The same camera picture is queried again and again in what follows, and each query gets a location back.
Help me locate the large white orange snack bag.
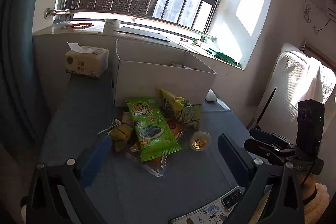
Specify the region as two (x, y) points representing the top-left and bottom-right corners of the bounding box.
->
(171, 63), (198, 71)

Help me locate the person's right hand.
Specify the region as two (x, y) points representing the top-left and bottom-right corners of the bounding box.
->
(297, 173), (316, 200)

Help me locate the olive green wrapped snack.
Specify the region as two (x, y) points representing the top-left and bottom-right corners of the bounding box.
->
(97, 119), (134, 153)

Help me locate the smartphone with cartoon case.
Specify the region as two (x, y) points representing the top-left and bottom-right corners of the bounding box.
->
(169, 186), (243, 224)

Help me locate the green seaweed snack bag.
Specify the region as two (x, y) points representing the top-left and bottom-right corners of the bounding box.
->
(125, 97), (182, 162)

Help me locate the orange Indian flatbread pack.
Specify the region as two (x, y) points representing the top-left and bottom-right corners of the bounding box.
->
(125, 118), (186, 178)

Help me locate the white charger device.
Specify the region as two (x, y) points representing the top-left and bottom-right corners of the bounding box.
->
(205, 89), (217, 102)

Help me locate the fluffy cream sleeve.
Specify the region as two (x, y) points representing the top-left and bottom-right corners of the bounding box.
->
(304, 183), (330, 224)

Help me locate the yellow green chips bag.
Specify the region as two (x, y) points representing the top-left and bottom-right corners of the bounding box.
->
(161, 89), (201, 129)

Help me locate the white cardboard box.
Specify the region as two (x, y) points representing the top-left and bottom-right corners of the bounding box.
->
(110, 39), (217, 107)

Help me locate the tissue paper pack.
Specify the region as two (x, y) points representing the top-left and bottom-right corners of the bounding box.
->
(65, 43), (109, 79)

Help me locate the green cloth on windowsill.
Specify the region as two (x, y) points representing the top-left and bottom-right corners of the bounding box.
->
(192, 39), (242, 68)

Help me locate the blue curtain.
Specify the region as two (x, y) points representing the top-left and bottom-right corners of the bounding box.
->
(1, 0), (51, 149)

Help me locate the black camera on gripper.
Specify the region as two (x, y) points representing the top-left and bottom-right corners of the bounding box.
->
(296, 99), (325, 160)

